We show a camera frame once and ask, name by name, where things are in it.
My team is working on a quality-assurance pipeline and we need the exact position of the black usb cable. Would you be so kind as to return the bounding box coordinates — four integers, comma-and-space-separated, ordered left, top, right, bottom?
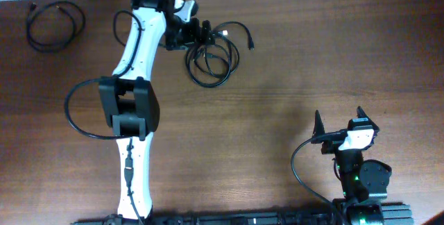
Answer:
25, 0, 86, 53
185, 29, 241, 88
185, 21, 255, 88

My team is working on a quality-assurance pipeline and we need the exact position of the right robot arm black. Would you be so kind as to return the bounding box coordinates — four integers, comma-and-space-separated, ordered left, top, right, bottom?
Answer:
311, 106, 392, 224

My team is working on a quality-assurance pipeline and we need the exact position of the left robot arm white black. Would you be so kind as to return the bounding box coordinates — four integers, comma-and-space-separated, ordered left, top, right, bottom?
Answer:
99, 0, 211, 224

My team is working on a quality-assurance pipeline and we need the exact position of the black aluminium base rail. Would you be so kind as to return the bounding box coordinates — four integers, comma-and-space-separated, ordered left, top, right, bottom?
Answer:
70, 202, 414, 225

